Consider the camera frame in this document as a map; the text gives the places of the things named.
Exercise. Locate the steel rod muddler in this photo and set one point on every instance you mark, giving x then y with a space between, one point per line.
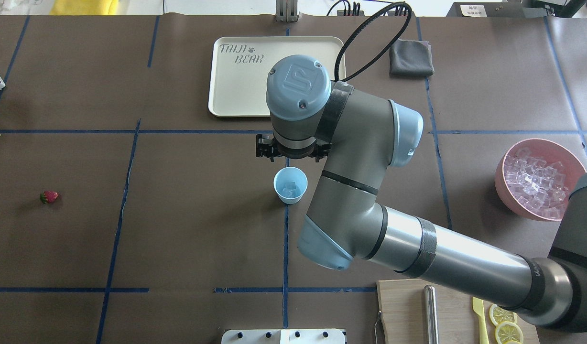
431 333

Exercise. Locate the red strawberry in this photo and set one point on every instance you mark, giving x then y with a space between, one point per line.
49 196

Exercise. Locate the grey box with label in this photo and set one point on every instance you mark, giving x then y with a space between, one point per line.
503 9

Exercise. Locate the cream bear tray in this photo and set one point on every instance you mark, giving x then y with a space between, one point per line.
240 67

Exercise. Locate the lemon slice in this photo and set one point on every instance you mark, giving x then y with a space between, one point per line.
508 333
498 315

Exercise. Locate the wooden cutting board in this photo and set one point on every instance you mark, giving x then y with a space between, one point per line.
402 306

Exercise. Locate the pink bowl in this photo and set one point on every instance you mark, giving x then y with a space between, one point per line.
551 151

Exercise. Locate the aluminium frame post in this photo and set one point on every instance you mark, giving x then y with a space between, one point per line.
286 11

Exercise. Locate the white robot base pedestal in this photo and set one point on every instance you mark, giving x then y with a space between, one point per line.
285 336

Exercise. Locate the clear ice cubes pile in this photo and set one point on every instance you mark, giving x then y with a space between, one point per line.
535 184

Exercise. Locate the dark grey folded cloth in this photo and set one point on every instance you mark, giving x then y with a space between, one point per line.
411 58

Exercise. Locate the yellow plastic knife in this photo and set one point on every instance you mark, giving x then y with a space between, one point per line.
478 308

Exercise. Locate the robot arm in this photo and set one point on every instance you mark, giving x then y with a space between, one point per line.
361 135

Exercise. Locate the yellow cloth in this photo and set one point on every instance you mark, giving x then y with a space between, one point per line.
84 7

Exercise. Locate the blue plastic cup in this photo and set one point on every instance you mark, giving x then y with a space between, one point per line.
290 184

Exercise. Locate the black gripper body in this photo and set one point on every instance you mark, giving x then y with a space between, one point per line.
266 146

